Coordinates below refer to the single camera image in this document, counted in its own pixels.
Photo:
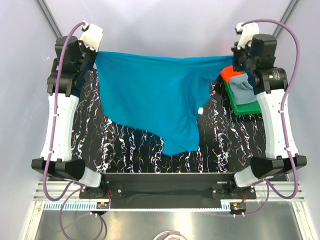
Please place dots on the grey t shirt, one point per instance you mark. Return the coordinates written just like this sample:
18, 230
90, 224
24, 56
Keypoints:
241, 89

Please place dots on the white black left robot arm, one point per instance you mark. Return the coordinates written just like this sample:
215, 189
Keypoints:
74, 58

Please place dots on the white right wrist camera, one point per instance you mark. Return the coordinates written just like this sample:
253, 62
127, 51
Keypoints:
246, 32

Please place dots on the blue t shirt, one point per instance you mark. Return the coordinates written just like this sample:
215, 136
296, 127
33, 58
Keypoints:
159, 95

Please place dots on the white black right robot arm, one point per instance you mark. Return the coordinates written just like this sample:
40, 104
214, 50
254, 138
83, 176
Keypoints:
255, 55

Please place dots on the aluminium frame rail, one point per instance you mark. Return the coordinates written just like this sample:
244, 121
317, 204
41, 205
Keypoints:
59, 188

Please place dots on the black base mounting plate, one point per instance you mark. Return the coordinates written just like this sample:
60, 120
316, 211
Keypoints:
217, 186

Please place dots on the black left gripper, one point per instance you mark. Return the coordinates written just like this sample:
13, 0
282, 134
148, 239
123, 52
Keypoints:
92, 52

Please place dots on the green plastic tray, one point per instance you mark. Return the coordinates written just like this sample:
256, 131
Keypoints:
241, 109

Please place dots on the orange t shirt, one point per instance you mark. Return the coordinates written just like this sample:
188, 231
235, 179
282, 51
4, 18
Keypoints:
228, 72

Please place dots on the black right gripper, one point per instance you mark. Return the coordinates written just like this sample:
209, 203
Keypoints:
237, 52

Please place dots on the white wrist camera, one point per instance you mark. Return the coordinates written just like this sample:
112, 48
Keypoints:
91, 36
246, 32

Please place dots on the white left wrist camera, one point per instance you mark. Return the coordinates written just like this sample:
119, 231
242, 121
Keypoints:
91, 36

